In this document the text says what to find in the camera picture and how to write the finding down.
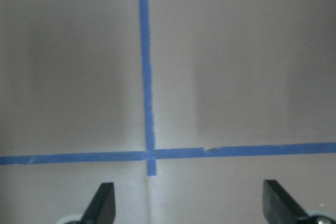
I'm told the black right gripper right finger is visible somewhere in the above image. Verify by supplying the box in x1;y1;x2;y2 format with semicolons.
262;179;315;224

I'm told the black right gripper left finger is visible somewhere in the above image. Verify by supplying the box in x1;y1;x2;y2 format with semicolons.
79;183;116;224

